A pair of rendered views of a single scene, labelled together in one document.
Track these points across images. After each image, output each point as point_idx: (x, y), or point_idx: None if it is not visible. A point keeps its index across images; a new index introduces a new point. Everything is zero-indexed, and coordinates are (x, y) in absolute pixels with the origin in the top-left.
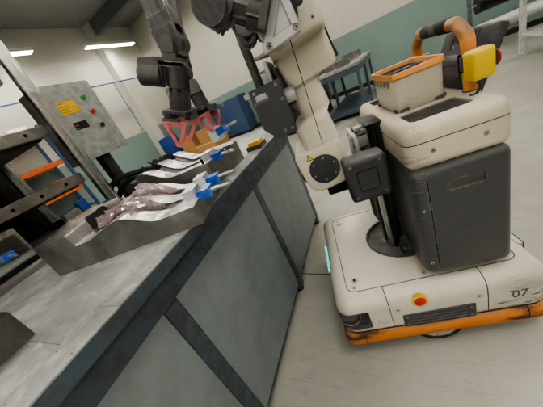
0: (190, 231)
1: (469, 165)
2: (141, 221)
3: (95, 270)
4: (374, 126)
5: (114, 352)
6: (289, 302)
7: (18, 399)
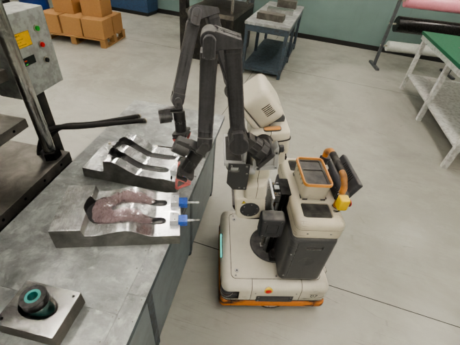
0: (169, 245)
1: (318, 243)
2: (142, 235)
3: (98, 256)
4: (286, 196)
5: None
6: (183, 267)
7: (115, 341)
